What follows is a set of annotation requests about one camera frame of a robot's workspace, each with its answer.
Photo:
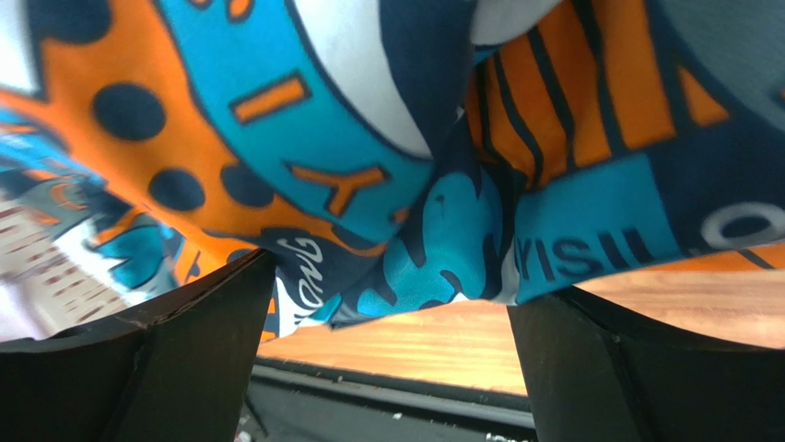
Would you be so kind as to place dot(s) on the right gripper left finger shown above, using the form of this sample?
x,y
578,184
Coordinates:
x,y
175,368

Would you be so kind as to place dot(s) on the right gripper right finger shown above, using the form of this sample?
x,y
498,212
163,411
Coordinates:
x,y
596,371

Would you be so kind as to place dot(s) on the colourful patterned shorts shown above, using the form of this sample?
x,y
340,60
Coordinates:
x,y
394,156

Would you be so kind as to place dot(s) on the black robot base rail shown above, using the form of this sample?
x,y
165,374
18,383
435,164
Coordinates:
x,y
294,401

